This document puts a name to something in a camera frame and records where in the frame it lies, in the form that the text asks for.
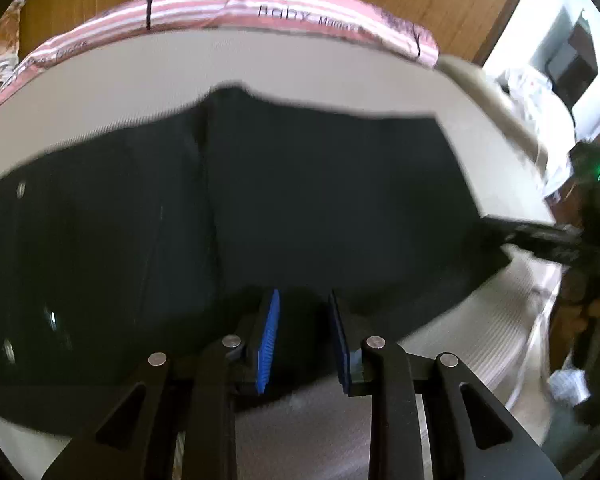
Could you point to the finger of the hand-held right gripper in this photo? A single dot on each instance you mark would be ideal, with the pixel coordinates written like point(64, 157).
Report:
point(530, 237)

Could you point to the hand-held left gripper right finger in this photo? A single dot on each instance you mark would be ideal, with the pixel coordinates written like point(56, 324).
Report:
point(341, 340)

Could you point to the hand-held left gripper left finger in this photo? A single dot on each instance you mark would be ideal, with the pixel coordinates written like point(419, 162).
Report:
point(269, 340)

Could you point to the black pants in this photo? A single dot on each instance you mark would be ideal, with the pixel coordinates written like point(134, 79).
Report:
point(230, 210)

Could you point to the white crumpled cloth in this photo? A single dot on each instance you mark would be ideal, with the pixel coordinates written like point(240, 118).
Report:
point(535, 110)

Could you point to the beige cloth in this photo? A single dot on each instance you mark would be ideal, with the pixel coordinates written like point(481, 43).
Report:
point(495, 110)

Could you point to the white crumpled plastic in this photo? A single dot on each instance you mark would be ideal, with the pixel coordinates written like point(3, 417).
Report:
point(569, 385)

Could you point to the dark cabinet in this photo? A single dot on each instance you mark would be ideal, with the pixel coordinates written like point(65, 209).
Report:
point(575, 60)

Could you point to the pink striped quilt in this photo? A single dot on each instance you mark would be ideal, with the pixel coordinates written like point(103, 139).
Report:
point(190, 7)

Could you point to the floral pillow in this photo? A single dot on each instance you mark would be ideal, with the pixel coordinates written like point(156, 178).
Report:
point(0, 50)

